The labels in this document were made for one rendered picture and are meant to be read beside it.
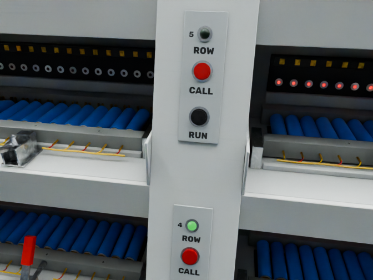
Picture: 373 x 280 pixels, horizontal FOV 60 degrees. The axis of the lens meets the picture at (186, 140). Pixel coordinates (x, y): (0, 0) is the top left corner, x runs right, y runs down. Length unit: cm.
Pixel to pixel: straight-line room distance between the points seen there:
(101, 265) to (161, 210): 16
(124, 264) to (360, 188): 31
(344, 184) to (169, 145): 19
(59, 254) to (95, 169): 17
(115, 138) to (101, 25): 13
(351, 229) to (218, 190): 14
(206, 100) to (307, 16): 12
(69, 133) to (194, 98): 17
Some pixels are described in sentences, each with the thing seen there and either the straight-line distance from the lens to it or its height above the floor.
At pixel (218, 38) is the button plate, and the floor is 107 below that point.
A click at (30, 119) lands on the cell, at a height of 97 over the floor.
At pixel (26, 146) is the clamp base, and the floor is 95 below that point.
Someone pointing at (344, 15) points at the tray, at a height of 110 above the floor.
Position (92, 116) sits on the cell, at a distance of 45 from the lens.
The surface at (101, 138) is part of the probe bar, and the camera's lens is 39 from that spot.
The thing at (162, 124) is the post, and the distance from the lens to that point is 32.
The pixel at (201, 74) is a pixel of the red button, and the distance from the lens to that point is 31.
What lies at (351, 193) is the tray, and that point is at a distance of 37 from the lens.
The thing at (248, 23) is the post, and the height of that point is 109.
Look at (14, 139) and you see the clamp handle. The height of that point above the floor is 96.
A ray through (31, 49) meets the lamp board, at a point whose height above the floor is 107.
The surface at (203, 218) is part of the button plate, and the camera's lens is 34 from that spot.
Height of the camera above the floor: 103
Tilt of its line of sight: 10 degrees down
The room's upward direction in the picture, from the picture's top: 3 degrees clockwise
